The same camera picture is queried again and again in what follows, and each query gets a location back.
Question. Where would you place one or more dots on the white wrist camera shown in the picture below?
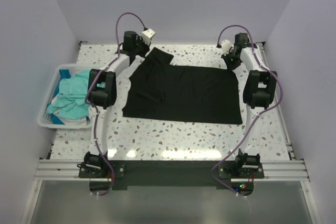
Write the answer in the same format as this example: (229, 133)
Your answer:
(226, 46)
(147, 35)

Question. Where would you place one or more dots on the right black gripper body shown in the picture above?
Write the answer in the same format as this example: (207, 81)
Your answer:
(232, 61)

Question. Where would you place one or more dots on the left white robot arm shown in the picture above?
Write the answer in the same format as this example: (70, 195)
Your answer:
(102, 92)

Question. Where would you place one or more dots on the blue t shirt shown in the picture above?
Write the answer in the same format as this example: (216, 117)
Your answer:
(64, 74)

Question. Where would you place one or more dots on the white plastic laundry basket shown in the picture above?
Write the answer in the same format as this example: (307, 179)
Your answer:
(44, 119)

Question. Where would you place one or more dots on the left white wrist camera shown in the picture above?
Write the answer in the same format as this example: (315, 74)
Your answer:
(147, 35)

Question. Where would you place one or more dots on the teal t shirt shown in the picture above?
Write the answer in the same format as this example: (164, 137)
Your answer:
(74, 87)

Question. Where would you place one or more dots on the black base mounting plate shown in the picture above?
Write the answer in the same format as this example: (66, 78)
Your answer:
(120, 175)

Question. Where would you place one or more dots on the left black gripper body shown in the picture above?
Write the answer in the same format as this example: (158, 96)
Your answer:
(140, 48)

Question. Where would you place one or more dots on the black t shirt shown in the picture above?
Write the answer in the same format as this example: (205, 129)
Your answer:
(162, 91)

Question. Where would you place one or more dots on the aluminium frame rail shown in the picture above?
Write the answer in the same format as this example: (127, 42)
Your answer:
(57, 169)

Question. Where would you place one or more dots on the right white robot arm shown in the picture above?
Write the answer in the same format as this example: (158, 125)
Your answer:
(258, 94)

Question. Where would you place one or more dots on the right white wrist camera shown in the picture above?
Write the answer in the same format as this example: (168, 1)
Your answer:
(226, 46)

